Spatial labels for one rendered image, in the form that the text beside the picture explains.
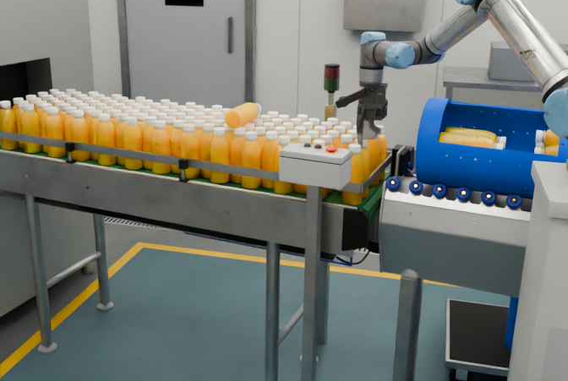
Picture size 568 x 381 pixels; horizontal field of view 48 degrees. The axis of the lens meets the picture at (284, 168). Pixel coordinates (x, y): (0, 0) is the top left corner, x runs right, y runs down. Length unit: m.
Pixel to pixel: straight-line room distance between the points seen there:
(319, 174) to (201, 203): 0.53
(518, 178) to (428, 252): 0.39
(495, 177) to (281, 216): 0.69
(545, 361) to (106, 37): 5.09
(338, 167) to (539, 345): 0.72
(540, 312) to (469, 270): 0.57
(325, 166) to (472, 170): 0.45
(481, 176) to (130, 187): 1.24
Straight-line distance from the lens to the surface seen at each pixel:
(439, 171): 2.06
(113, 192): 2.50
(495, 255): 2.13
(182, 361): 2.93
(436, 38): 1.98
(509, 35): 1.63
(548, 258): 1.61
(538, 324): 1.69
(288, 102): 5.62
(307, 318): 2.18
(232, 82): 5.68
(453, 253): 2.16
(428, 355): 3.03
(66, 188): 2.64
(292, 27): 5.52
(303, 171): 1.95
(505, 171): 2.02
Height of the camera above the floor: 1.64
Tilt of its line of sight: 18 degrees down
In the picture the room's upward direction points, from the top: 1 degrees clockwise
